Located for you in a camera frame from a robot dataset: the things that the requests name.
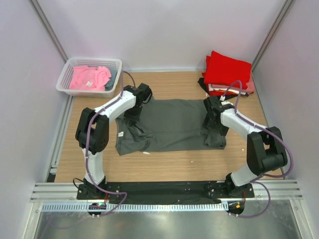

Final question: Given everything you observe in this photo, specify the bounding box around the dark grey t shirt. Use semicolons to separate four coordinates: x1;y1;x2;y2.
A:
116;99;226;155

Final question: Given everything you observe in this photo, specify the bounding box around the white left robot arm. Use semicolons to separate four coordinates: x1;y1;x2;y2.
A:
75;83;153;194

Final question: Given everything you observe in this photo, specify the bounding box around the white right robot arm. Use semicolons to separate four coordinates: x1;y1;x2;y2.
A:
203;96;288;197

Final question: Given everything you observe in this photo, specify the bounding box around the orange red folded t shirt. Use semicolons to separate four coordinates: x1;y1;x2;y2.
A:
209;91;237;99

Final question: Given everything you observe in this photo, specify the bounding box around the blue grey t shirt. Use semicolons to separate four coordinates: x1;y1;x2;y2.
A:
105;69;117;91

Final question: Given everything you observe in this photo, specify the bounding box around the black folded t shirt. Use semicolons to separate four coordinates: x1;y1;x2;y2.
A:
197;77;237;100

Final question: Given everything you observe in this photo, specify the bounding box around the white plastic laundry basket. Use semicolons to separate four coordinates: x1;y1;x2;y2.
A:
56;57;122;98

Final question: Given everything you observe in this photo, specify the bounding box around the pink white folded t shirt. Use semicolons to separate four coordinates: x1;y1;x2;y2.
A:
206;77;255;96

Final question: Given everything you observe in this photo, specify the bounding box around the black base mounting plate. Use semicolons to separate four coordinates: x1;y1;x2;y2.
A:
76;181;255;205

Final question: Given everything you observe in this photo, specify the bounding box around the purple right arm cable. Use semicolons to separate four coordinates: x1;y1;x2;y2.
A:
219;80;295;219

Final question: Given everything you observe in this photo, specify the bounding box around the white slotted cable duct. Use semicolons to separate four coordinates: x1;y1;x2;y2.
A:
41;202;228;213

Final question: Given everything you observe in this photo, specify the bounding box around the aluminium frame rail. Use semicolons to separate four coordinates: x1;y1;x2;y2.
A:
29;179;303;203

